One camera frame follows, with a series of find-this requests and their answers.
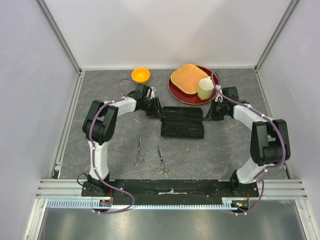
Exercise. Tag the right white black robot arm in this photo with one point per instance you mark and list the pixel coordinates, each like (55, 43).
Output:
(269, 140)

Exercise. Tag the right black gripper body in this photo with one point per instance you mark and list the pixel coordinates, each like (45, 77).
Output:
(217, 112)

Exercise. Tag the right aluminium corner post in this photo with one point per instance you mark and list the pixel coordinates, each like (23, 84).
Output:
(276, 33)

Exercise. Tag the aluminium corner post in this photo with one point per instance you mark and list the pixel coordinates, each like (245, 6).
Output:
(58, 34)
(276, 33)

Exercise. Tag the silver scissors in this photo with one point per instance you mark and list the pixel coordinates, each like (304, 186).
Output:
(162, 169)
(139, 159)

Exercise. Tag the woven bamboo basket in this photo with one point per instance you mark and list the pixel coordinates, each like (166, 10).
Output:
(187, 78)

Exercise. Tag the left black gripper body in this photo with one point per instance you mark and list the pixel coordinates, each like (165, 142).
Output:
(153, 107)

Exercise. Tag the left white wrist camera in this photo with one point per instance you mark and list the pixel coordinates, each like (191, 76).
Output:
(151, 93)

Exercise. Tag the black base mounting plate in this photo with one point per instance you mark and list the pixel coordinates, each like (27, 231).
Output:
(207, 187)

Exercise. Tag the left aluminium corner post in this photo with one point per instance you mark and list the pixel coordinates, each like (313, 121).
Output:
(58, 34)

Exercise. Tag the pale green cup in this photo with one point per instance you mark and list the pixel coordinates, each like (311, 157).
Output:
(205, 88)

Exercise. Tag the aluminium front frame rail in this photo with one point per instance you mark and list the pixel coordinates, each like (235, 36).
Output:
(274, 189)

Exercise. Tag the light blue cable duct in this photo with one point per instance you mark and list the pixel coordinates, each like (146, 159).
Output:
(97, 204)

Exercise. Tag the orange bowl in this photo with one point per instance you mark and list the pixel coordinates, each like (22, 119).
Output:
(141, 75)

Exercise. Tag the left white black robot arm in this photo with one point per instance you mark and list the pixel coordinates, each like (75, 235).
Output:
(100, 123)

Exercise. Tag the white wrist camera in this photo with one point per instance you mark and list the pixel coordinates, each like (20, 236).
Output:
(219, 98)
(151, 93)

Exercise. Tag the black zip tool case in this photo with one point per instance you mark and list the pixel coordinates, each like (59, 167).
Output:
(182, 123)

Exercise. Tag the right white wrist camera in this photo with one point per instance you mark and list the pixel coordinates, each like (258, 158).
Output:
(219, 98)

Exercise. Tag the red round tray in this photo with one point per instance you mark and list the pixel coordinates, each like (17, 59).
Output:
(193, 99)

